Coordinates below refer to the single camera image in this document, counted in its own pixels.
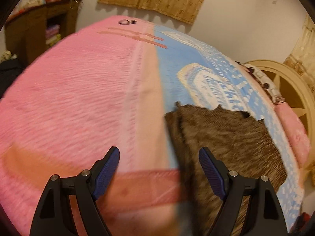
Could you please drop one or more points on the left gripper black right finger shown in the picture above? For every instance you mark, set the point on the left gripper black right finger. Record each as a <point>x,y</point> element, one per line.
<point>264,215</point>

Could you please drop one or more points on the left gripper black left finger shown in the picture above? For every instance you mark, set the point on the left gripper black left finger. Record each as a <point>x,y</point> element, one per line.
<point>53,215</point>

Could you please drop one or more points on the brown knitted sweater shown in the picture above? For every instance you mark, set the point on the brown knitted sweater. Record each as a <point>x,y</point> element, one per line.
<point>237,139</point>

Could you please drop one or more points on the pink floral pillow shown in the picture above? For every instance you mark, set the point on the pink floral pillow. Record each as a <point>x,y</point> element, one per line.
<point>295,131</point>

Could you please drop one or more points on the cream round wooden headboard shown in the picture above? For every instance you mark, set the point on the cream round wooden headboard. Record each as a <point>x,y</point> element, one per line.
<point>293,88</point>

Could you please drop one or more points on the colourful patterned bed sheet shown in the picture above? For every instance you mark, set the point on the colourful patterned bed sheet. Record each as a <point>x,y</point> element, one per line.
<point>111,84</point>

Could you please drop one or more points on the black bag on floor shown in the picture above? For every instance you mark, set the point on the black bag on floor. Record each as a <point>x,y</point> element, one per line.
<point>9,71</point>

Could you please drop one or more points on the beige side curtain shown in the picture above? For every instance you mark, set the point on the beige side curtain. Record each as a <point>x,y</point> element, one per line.
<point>302,58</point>

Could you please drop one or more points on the dark wooden desk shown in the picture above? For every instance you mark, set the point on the dark wooden desk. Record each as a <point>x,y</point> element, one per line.
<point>25,34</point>

